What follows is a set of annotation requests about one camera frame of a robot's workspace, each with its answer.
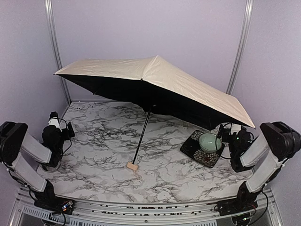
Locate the beige folding umbrella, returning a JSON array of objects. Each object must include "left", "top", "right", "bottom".
[{"left": 53, "top": 55, "right": 257, "bottom": 170}]

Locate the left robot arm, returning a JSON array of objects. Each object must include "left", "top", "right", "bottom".
[{"left": 0, "top": 121, "right": 75, "bottom": 215}]

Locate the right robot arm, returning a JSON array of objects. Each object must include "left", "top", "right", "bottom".
[{"left": 216, "top": 121, "right": 301, "bottom": 216}]

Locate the pale green ceramic bowl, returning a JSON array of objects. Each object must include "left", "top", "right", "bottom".
[{"left": 198, "top": 133, "right": 222, "bottom": 153}]

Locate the black floral square plate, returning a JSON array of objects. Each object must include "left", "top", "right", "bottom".
[{"left": 180, "top": 130, "right": 225, "bottom": 168}]

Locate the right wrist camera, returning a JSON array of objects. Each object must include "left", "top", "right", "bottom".
[{"left": 230, "top": 123, "right": 241, "bottom": 135}]

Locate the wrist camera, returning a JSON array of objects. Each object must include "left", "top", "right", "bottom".
[
  {"left": 230, "top": 123, "right": 241, "bottom": 135},
  {"left": 48, "top": 112, "right": 62, "bottom": 131}
]

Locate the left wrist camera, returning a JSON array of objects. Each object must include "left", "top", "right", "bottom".
[{"left": 48, "top": 112, "right": 62, "bottom": 131}]

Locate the right aluminium frame post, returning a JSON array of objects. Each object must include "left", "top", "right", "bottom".
[{"left": 226, "top": 0, "right": 254, "bottom": 95}]

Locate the aluminium frame post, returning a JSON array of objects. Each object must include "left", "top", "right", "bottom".
[
  {"left": 226, "top": 0, "right": 254, "bottom": 95},
  {"left": 44, "top": 0, "right": 71, "bottom": 105}
]

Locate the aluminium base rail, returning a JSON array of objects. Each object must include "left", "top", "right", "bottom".
[{"left": 8, "top": 187, "right": 283, "bottom": 226}]

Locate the left aluminium frame post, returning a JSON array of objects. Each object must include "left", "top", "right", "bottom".
[{"left": 44, "top": 0, "right": 71, "bottom": 105}]

